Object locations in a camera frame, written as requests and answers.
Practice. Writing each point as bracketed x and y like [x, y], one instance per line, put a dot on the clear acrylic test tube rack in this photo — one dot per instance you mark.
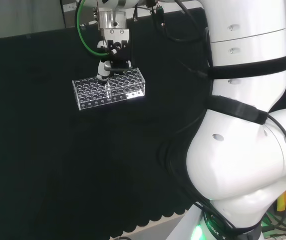
[92, 92]

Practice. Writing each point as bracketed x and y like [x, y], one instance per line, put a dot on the small metal cloth clip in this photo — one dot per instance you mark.
[83, 27]

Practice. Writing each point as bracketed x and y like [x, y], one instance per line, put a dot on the black bench cloth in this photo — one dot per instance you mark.
[58, 150]

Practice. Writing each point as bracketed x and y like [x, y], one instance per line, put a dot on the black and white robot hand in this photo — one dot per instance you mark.
[117, 50]

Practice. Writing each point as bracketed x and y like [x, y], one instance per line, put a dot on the grey metal cabinet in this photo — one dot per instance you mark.
[69, 12]

